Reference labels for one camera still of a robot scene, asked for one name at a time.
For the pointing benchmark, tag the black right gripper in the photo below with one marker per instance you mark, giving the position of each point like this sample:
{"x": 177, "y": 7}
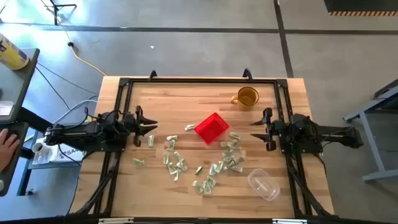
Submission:
{"x": 275, "y": 130}

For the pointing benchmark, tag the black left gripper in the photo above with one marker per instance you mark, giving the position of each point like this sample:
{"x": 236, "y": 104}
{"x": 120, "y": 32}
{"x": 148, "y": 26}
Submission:
{"x": 138, "y": 140}

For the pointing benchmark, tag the banknote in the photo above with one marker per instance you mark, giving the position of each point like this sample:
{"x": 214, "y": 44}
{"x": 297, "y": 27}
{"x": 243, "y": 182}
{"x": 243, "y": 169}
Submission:
{"x": 177, "y": 175}
{"x": 182, "y": 166}

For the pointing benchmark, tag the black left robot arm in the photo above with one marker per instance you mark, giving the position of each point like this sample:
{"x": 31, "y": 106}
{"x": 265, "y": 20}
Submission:
{"x": 77, "y": 137}

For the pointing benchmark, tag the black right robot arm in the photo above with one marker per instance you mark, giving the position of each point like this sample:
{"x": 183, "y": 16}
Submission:
{"x": 335, "y": 133}

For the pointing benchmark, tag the amber glass mug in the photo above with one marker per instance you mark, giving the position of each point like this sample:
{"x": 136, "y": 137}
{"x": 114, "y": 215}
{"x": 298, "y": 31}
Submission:
{"x": 248, "y": 97}

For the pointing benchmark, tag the black clamp hook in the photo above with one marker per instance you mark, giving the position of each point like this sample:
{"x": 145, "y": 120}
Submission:
{"x": 152, "y": 74}
{"x": 247, "y": 74}

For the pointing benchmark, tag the red plastic basket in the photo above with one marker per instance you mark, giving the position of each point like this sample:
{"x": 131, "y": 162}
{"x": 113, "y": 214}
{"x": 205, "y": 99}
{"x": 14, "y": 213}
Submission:
{"x": 211, "y": 128}

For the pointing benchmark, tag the clear plastic container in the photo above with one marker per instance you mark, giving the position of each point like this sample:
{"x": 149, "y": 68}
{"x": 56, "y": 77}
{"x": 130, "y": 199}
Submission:
{"x": 262, "y": 183}

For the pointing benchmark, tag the small yellow connector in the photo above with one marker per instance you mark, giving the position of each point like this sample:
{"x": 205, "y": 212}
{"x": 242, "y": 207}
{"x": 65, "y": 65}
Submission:
{"x": 89, "y": 118}

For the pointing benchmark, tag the white printed box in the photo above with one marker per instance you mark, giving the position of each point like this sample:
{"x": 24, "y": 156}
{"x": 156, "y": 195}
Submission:
{"x": 70, "y": 154}

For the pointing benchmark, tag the black diagonal support bar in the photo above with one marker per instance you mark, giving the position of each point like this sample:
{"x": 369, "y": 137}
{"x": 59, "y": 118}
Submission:
{"x": 49, "y": 129}

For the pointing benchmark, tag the white cup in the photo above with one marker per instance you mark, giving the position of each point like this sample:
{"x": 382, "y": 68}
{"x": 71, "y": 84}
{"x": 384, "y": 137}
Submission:
{"x": 40, "y": 148}

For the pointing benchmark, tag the dark grey desk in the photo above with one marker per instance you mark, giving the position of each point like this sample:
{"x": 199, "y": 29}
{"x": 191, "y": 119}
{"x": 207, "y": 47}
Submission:
{"x": 18, "y": 81}

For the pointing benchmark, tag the person's hand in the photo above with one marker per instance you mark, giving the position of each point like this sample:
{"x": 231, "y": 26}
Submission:
{"x": 7, "y": 149}

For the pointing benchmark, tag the white label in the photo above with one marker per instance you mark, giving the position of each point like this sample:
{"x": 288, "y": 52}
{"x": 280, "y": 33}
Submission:
{"x": 5, "y": 108}

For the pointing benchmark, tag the black tripod stand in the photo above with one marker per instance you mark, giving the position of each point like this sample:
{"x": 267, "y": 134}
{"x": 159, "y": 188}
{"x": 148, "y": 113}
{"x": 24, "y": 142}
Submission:
{"x": 56, "y": 11}

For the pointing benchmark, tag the yellow wipes canister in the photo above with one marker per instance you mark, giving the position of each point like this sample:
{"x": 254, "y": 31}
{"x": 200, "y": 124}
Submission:
{"x": 11, "y": 53}

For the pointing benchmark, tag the black hazard striped mat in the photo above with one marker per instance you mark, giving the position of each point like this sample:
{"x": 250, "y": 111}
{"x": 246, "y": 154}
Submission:
{"x": 360, "y": 5}

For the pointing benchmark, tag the silver metal bracket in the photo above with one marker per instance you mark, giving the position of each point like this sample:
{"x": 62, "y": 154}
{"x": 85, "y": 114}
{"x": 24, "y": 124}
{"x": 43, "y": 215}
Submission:
{"x": 289, "y": 221}
{"x": 115, "y": 220}

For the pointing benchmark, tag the grey metal table frame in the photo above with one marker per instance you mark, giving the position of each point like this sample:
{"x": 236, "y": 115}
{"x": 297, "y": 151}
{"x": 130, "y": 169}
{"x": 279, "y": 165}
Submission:
{"x": 370, "y": 140}

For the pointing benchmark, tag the blue metal shelf frame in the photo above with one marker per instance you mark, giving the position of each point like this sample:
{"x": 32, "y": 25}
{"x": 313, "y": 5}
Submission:
{"x": 25, "y": 177}

